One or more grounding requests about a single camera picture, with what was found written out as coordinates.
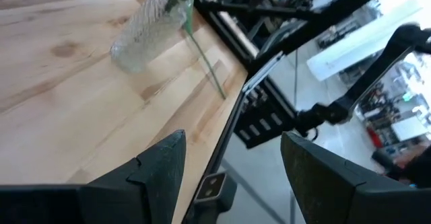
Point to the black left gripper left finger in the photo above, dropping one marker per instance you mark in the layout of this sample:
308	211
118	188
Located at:
151	183

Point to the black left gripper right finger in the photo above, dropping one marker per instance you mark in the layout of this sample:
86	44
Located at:
330	190

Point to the diamond-cut clear glass vase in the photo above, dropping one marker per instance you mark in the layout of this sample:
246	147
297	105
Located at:
148	32

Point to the dark pink artificial rose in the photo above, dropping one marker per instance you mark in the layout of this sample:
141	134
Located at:
188	19

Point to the black slotted box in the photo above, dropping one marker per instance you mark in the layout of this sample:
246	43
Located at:
266	133

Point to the silver metal bracket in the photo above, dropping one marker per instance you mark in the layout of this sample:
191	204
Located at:
210	187

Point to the black metal table frame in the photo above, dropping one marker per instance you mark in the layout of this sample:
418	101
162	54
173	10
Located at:
303	35

